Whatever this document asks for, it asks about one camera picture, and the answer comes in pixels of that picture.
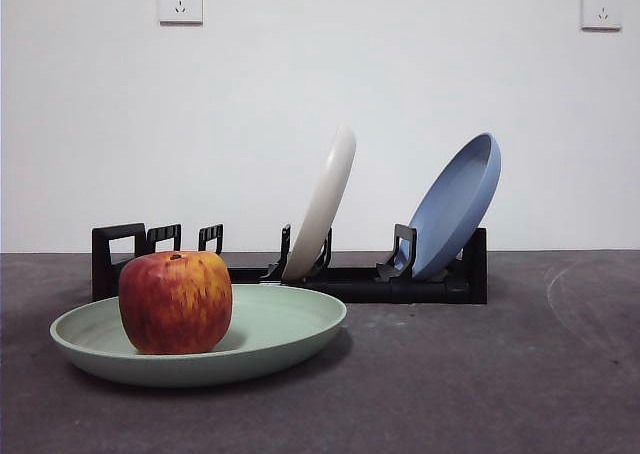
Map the white wall socket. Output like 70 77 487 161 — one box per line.
159 0 204 25
580 0 624 31

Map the cream white round plate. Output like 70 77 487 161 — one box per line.
280 126 357 280

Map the red yellow apple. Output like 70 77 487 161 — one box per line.
118 250 234 355

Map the blue round plate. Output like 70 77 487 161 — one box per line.
407 132 502 281

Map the black plastic plate rack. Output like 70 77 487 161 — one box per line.
91 222 489 305

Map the green round plate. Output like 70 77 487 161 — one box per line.
49 283 348 388

